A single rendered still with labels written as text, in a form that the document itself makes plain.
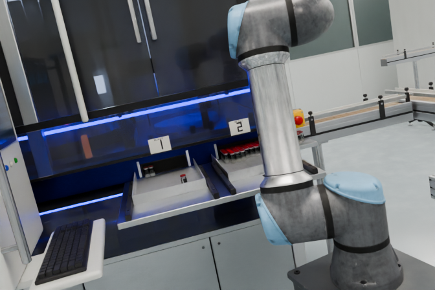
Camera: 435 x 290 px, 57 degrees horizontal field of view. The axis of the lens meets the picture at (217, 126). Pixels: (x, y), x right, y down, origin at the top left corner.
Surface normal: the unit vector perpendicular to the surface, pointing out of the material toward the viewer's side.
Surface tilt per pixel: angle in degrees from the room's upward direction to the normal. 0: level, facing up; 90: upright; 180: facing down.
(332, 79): 90
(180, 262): 90
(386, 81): 90
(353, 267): 72
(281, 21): 92
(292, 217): 77
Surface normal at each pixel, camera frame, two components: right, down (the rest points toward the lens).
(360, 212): -0.13, 0.17
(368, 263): -0.16, -0.11
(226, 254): 0.18, 0.13
